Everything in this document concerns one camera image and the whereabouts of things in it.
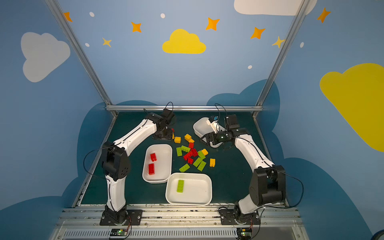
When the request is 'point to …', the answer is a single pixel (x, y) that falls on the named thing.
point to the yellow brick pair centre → (188, 137)
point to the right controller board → (244, 233)
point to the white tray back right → (202, 128)
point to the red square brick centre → (194, 152)
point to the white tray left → (162, 166)
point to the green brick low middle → (197, 162)
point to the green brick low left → (184, 168)
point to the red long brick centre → (188, 155)
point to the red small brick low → (190, 160)
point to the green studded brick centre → (201, 155)
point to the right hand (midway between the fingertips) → (206, 137)
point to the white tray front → (197, 189)
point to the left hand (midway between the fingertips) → (164, 135)
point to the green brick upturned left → (179, 151)
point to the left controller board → (118, 232)
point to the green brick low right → (201, 166)
